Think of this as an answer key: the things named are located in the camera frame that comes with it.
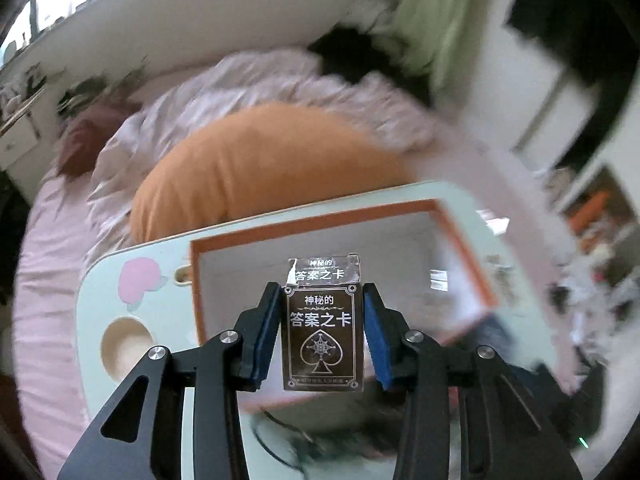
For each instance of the white drawer cabinet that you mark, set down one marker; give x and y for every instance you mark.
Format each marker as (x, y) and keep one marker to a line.
(17, 141)

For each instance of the black playing card box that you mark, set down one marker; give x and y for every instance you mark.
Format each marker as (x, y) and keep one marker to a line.
(322, 325)

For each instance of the black hanging garment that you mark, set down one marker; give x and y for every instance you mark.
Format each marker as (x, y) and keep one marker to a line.
(598, 39)

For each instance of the dark red pillow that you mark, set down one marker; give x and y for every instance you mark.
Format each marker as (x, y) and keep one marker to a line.
(87, 134)

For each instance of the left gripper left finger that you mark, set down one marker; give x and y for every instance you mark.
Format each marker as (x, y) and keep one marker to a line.
(137, 433)

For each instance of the light green curtain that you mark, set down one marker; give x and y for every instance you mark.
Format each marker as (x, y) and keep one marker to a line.
(431, 31)

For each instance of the mint green lap desk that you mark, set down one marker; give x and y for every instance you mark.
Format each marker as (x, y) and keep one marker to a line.
(140, 298)

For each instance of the black clothes pile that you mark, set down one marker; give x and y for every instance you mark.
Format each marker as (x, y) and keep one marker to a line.
(351, 54)

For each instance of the orange round cushion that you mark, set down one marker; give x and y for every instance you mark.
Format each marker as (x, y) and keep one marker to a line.
(266, 158)

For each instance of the orange gradient cardboard box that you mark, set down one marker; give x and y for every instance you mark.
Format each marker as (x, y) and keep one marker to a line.
(424, 259)

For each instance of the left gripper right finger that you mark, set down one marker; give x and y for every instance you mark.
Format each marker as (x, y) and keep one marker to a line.
(504, 432)

